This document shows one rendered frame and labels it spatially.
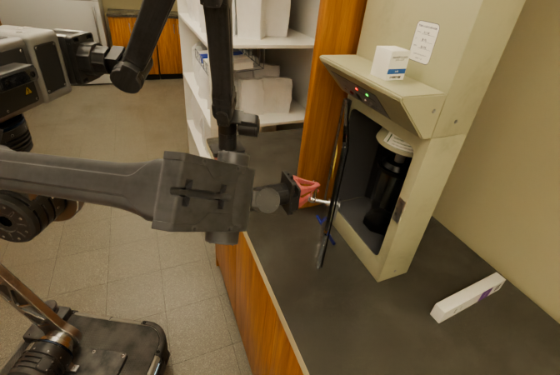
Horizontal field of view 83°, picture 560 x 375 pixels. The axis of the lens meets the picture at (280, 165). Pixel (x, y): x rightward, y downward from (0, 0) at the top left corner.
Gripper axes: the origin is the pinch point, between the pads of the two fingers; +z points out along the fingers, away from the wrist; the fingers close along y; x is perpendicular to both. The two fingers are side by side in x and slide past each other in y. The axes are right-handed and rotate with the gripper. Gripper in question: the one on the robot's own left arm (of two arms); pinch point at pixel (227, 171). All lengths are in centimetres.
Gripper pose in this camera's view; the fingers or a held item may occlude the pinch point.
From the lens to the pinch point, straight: 108.1
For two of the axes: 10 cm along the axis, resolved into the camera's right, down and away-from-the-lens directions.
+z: -0.8, 8.5, 5.2
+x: -3.8, -5.1, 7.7
